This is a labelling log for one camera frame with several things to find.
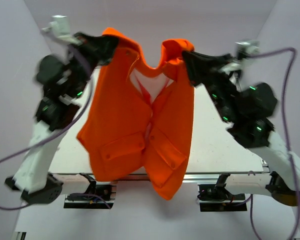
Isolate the orange jacket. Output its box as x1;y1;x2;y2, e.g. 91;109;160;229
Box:
77;27;195;200

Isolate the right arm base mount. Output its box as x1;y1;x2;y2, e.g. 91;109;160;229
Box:
196;173;251;213

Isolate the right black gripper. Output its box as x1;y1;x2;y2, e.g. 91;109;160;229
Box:
180;49;237;121

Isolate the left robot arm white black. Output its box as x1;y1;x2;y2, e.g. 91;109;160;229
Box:
5;32;119;205

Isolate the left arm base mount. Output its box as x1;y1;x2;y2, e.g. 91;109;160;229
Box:
63;173;117;210

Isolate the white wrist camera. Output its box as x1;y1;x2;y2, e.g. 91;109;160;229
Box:
219;39;260;73
41;15;76;44

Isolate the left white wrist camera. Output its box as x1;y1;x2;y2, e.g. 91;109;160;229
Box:
41;15;76;44

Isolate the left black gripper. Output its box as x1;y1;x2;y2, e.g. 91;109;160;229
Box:
71;30;122;98

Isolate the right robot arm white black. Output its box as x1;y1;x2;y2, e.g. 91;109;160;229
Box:
182;51;300;207

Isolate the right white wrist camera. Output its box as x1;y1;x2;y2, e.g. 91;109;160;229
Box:
219;39;260;73

